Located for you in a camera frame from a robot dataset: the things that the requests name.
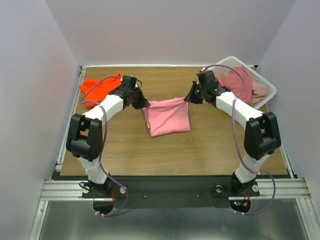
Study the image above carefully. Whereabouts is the aluminium frame rail left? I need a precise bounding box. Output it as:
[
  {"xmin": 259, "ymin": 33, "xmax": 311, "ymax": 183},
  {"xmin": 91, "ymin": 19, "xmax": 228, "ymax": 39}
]
[{"xmin": 29, "ymin": 65, "xmax": 88, "ymax": 240}]

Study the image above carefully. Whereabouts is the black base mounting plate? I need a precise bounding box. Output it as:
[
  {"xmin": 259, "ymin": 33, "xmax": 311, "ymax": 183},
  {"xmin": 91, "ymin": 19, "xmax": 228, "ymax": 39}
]
[{"xmin": 82, "ymin": 174, "xmax": 266, "ymax": 210}]

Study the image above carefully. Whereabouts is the dusty rose t shirt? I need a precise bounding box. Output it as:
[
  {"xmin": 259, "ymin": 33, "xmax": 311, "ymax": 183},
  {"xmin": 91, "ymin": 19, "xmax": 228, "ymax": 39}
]
[{"xmin": 215, "ymin": 66, "xmax": 253, "ymax": 105}]

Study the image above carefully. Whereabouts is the aluminium frame rail right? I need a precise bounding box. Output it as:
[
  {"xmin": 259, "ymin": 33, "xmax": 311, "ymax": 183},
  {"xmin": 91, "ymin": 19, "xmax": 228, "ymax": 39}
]
[{"xmin": 264, "ymin": 102, "xmax": 320, "ymax": 240}]

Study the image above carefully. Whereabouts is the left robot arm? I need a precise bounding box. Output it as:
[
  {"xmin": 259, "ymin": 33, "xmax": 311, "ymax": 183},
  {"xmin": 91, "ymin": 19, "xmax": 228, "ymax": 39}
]
[{"xmin": 66, "ymin": 75, "xmax": 149, "ymax": 198}]

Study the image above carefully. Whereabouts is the aluminium frame rail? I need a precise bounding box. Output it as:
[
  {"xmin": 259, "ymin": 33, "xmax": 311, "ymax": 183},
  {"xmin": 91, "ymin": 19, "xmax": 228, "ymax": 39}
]
[
  {"xmin": 264, "ymin": 102, "xmax": 320, "ymax": 240},
  {"xmin": 29, "ymin": 65, "xmax": 88, "ymax": 240}
]

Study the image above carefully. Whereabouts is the folded orange t shirt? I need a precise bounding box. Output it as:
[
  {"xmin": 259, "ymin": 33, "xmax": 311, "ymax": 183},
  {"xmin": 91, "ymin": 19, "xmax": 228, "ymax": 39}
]
[{"xmin": 79, "ymin": 73, "xmax": 124, "ymax": 109}]

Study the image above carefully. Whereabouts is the bright pink t shirt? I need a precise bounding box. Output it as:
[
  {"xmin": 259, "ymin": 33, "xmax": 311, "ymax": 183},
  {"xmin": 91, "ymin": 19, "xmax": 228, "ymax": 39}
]
[{"xmin": 142, "ymin": 97, "xmax": 191, "ymax": 137}]

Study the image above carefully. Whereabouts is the pale pink t shirt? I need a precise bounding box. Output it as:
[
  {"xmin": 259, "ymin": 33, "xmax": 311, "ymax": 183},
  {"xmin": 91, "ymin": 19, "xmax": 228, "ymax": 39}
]
[{"xmin": 250, "ymin": 81, "xmax": 270, "ymax": 107}]

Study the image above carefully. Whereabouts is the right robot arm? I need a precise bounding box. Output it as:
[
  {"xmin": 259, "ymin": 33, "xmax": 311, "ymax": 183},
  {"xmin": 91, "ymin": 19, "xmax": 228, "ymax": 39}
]
[{"xmin": 184, "ymin": 70, "xmax": 281, "ymax": 195}]

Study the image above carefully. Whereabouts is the white plastic basket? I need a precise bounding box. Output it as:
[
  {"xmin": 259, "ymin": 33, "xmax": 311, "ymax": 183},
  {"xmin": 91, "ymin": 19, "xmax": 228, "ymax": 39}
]
[{"xmin": 209, "ymin": 56, "xmax": 277, "ymax": 109}]

